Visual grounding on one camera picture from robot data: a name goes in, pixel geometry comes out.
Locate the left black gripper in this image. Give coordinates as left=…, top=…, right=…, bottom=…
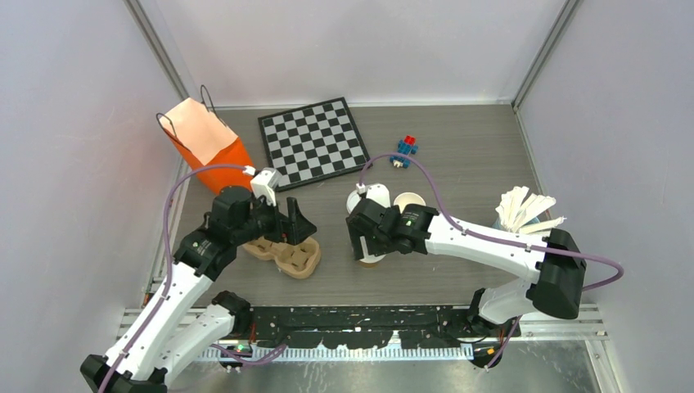
left=232, top=191, right=315, bottom=246

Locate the brown paper coffee cup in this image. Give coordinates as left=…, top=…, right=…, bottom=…
left=358, top=255, right=385, bottom=268

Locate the white plastic cup lid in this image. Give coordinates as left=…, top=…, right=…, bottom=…
left=346, top=183, right=391, bottom=213

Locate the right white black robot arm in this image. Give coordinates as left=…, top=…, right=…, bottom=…
left=346, top=198, right=586, bottom=336

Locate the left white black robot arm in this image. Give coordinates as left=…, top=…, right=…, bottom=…
left=80, top=186, right=317, bottom=392

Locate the brown pulp cup carrier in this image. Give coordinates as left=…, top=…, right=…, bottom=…
left=242, top=237, right=322, bottom=279

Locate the black white chessboard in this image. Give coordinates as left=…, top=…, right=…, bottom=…
left=258, top=97, right=370, bottom=192

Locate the orange paper bag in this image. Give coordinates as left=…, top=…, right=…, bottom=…
left=155, top=97, right=254, bottom=195

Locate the white paper-wrapped straws bundle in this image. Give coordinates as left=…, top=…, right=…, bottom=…
left=495, top=186, right=566, bottom=235

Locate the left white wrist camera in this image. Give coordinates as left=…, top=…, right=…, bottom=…
left=243, top=166, right=282, bottom=206

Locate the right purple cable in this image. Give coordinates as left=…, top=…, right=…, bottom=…
left=358, top=154, right=625, bottom=294

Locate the purple cable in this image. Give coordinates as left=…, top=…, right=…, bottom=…
left=97, top=164, right=256, bottom=393
left=358, top=154, right=625, bottom=294

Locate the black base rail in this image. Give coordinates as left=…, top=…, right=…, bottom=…
left=225, top=305, right=513, bottom=350

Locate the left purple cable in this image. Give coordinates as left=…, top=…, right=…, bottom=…
left=97, top=164, right=256, bottom=393

